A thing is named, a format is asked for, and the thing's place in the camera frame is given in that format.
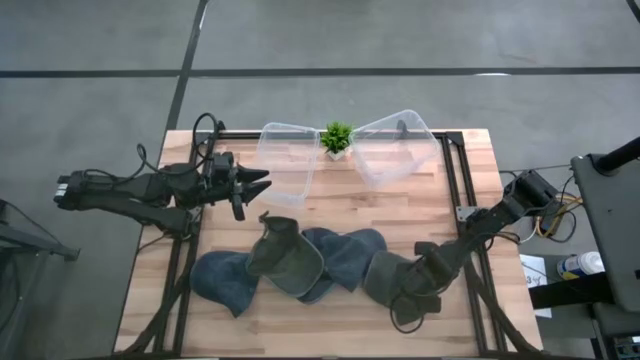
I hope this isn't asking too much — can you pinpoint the black aluminium table frame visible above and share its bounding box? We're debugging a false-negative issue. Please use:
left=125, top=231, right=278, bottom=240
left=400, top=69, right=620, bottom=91
left=117, top=130, right=541, bottom=357

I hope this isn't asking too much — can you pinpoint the black metal stand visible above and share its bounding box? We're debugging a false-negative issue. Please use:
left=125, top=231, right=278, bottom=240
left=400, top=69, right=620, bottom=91
left=0, top=199, right=81, bottom=360

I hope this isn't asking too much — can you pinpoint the black pole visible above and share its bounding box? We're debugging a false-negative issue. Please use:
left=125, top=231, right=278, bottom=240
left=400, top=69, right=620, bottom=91
left=594, top=137, right=640, bottom=174

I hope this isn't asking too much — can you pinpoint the blue denim hat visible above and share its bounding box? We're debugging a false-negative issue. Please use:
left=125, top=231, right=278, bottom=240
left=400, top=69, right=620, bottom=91
left=298, top=227, right=389, bottom=305
left=188, top=250, right=261, bottom=319

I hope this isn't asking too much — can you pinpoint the olive green hat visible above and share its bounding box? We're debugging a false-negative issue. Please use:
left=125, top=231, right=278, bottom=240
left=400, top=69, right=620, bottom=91
left=244, top=210, right=326, bottom=300
left=363, top=249, right=444, bottom=326

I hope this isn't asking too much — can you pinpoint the white wipes canister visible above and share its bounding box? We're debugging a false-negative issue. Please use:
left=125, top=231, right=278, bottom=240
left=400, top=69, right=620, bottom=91
left=556, top=251, right=606, bottom=281

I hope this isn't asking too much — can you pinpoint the white paper sheet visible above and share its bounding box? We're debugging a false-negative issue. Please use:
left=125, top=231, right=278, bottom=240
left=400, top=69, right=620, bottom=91
left=519, top=253, right=554, bottom=320

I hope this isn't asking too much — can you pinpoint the black flat bar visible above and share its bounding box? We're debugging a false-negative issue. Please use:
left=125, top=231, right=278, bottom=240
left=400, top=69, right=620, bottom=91
left=528, top=272, right=616, bottom=310

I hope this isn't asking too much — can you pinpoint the grey cart base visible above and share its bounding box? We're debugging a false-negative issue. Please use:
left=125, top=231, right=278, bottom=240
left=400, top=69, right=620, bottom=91
left=592, top=302, right=640, bottom=360

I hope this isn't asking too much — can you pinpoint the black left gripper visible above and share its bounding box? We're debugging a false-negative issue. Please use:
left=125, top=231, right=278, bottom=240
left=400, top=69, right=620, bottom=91
left=202, top=166, right=274, bottom=222

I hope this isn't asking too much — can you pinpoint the clear plastic container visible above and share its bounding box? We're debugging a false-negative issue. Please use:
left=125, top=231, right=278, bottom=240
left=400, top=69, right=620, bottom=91
left=349, top=109, right=442, bottom=190
left=256, top=122, right=321, bottom=209

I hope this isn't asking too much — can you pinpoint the yellow cable bundle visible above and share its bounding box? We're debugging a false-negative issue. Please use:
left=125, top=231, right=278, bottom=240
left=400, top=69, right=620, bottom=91
left=534, top=194, right=584, bottom=239

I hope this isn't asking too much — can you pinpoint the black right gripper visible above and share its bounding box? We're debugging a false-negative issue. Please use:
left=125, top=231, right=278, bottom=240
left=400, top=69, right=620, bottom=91
left=394, top=259, right=444, bottom=324

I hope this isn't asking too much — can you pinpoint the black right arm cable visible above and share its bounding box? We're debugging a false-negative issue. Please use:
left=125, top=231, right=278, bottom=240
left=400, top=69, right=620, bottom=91
left=388, top=293, right=427, bottom=335

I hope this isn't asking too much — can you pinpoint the small green potted plant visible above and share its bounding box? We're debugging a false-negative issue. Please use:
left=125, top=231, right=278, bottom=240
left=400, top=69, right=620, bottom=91
left=319, top=121, right=355, bottom=162

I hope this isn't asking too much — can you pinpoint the grey cart panel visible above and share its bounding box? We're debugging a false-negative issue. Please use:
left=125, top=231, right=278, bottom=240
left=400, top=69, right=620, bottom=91
left=571, top=152, right=640, bottom=314

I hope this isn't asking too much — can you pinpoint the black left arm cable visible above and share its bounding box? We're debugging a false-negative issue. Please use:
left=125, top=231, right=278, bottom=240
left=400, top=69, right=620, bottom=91
left=134, top=112, right=226, bottom=177

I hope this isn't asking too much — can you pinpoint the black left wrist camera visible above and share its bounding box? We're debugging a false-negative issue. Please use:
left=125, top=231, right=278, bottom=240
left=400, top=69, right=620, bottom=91
left=213, top=152, right=236, bottom=176

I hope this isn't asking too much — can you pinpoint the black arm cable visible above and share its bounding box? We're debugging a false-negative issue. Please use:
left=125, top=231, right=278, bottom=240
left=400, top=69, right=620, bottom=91
left=134, top=112, right=226, bottom=177
left=388, top=293, right=427, bottom=335

